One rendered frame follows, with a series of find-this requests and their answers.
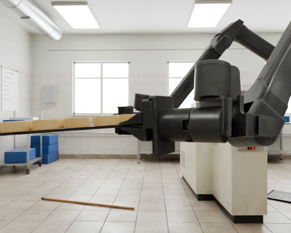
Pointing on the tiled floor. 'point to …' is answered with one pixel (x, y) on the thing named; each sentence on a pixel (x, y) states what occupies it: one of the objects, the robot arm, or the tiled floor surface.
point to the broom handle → (88, 203)
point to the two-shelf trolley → (27, 154)
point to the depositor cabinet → (197, 168)
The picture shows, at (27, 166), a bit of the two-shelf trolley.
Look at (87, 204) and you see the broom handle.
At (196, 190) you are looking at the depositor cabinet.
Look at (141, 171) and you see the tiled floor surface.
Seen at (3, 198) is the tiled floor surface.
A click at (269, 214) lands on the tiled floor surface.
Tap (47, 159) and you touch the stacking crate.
